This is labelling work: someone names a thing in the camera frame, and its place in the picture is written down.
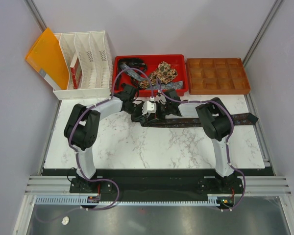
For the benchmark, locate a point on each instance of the brown blue patterned tie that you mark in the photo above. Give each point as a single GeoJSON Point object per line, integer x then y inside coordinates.
{"type": "Point", "coordinates": [238, 119]}

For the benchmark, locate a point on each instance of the light blue paisley tie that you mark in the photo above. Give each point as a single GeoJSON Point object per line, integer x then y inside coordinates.
{"type": "Point", "coordinates": [171, 85]}

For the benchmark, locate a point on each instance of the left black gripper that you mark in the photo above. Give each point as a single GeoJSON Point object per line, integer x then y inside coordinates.
{"type": "Point", "coordinates": [140, 118]}

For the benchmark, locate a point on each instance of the red plastic tray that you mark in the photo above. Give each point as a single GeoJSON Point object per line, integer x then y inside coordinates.
{"type": "Point", "coordinates": [177, 62]}

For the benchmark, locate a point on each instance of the white crumpled paper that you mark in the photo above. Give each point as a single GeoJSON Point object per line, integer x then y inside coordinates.
{"type": "Point", "coordinates": [65, 220]}

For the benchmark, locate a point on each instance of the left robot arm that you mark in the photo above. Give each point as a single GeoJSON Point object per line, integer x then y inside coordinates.
{"type": "Point", "coordinates": [82, 127]}

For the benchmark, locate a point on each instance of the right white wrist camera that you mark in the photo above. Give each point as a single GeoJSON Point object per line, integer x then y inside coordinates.
{"type": "Point", "coordinates": [160, 98]}

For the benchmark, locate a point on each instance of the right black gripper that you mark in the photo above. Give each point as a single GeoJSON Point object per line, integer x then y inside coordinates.
{"type": "Point", "coordinates": [158, 116]}

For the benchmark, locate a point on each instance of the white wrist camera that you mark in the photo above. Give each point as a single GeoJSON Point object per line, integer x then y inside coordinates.
{"type": "Point", "coordinates": [160, 98]}
{"type": "Point", "coordinates": [149, 107]}

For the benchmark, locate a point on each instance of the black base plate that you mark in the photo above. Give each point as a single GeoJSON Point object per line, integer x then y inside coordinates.
{"type": "Point", "coordinates": [203, 181]}

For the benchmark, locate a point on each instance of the white file organizer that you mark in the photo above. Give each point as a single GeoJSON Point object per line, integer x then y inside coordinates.
{"type": "Point", "coordinates": [95, 59]}

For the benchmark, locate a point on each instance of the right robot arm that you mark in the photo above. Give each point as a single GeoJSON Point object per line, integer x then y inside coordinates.
{"type": "Point", "coordinates": [216, 122]}

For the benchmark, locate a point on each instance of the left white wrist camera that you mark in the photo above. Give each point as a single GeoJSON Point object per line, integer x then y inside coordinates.
{"type": "Point", "coordinates": [149, 107]}

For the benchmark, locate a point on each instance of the red book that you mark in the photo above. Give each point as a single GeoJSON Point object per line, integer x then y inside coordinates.
{"type": "Point", "coordinates": [76, 71]}

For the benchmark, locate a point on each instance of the orange compartment tray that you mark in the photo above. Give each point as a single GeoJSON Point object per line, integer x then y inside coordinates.
{"type": "Point", "coordinates": [217, 76]}

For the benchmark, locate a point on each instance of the aluminium frame rail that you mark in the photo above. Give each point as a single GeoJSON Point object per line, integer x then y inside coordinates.
{"type": "Point", "coordinates": [255, 186]}

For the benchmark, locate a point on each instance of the black dark tie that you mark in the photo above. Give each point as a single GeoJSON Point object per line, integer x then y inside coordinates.
{"type": "Point", "coordinates": [135, 76]}

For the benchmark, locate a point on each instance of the floral beige green tie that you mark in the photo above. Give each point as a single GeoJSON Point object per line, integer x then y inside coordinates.
{"type": "Point", "coordinates": [164, 73]}

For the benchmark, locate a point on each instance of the orange folder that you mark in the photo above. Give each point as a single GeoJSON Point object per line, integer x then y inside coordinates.
{"type": "Point", "coordinates": [46, 57]}

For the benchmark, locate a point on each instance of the grey cable duct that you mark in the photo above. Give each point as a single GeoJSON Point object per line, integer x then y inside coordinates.
{"type": "Point", "coordinates": [84, 200]}

